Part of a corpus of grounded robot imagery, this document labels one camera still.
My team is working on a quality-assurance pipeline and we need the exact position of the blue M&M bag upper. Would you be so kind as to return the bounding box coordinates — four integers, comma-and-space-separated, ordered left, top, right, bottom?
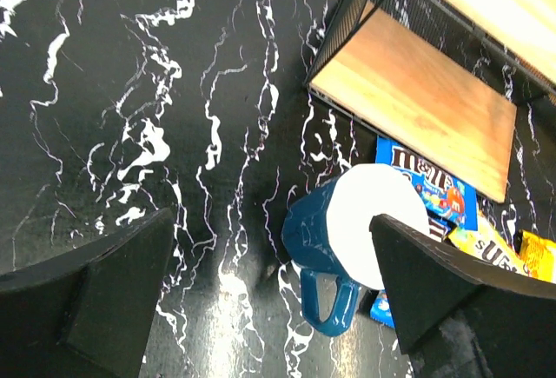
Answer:
375, 137, 478, 230

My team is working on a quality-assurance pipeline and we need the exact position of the blue m&m bag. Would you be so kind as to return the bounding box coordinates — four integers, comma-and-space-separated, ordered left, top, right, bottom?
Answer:
369, 290, 394, 328
375, 137, 478, 230

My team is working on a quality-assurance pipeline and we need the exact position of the yellow M&M bag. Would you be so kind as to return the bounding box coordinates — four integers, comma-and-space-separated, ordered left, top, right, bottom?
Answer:
447, 210, 530, 276
520, 230, 555, 283

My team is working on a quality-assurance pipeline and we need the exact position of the blue M&M bag centre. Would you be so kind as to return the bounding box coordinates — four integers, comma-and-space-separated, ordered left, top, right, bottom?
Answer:
369, 290, 394, 328

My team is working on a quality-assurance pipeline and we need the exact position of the two-tier wood wire shelf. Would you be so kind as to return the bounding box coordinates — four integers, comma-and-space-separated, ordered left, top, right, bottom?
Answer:
305, 0, 555, 202

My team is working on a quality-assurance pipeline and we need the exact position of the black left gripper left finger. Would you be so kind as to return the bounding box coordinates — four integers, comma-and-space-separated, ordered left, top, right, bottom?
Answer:
1, 209, 173, 377

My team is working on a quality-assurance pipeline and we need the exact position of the blue ceramic mug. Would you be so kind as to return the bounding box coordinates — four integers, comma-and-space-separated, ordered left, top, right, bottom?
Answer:
281, 163, 429, 337

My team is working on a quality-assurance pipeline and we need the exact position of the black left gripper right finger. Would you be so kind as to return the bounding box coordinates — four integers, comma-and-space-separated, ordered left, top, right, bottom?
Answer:
369, 215, 555, 377

